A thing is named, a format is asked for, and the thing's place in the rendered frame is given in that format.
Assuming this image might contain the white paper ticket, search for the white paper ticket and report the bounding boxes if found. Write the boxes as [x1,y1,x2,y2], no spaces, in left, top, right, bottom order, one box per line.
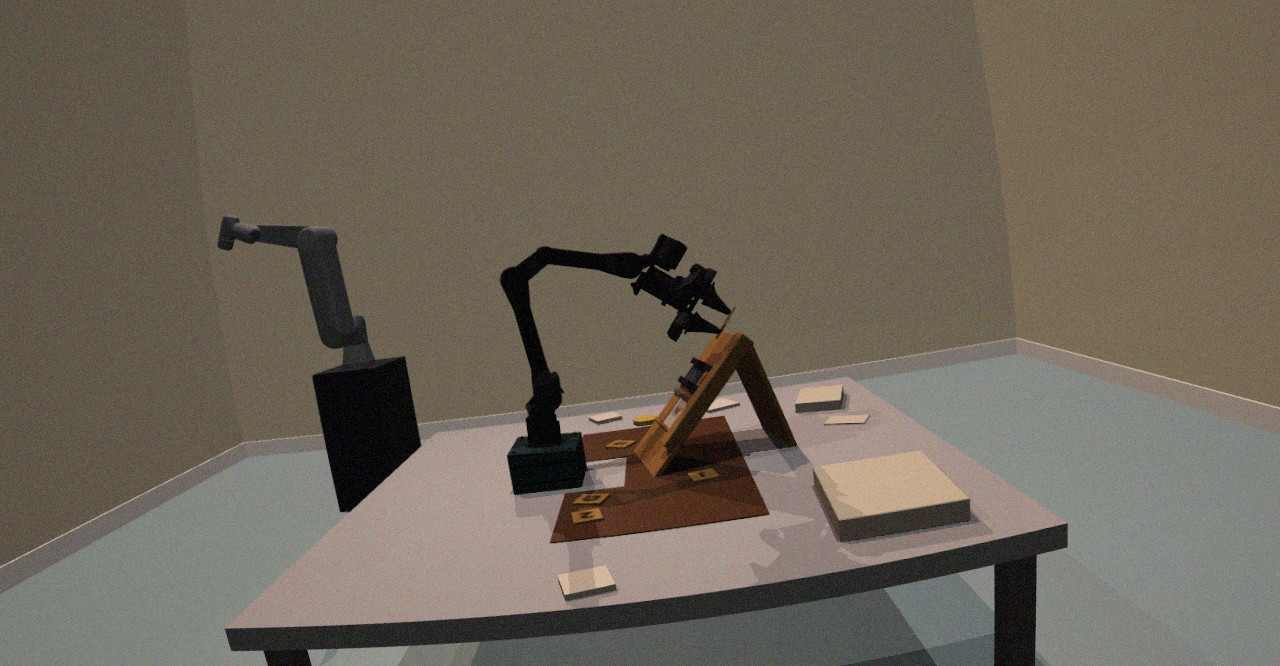
[663,397,689,426]

